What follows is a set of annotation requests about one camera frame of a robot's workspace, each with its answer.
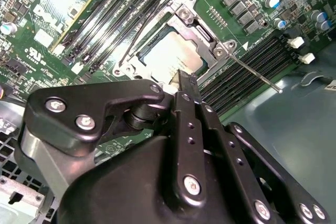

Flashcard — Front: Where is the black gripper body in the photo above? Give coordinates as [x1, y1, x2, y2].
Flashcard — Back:
[57, 136, 254, 224]

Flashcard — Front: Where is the metal locking lever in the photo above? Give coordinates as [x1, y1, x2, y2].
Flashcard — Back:
[227, 52, 284, 94]
[117, 0, 175, 67]

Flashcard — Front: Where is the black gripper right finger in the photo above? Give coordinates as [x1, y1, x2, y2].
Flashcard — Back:
[190, 74, 330, 224]

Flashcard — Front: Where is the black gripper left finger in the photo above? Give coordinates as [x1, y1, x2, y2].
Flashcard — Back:
[15, 69, 208, 205]

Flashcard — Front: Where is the silver CPU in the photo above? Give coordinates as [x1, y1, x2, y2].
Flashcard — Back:
[138, 31, 209, 90]

